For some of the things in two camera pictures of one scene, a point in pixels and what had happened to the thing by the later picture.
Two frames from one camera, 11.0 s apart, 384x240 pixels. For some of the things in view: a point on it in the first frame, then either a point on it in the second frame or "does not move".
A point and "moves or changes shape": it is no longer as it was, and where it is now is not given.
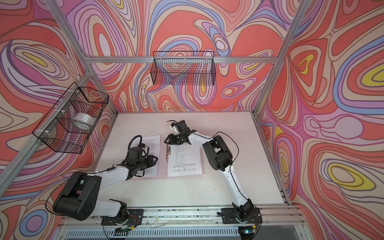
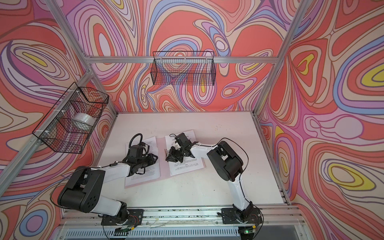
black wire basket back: [183, 68] does not move
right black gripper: [171, 139] -> [172, 157]
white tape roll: [84, 121] does not move
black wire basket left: [68, 126] does not move
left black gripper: [150, 160] does not move
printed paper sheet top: [150, 145] moves or changes shape
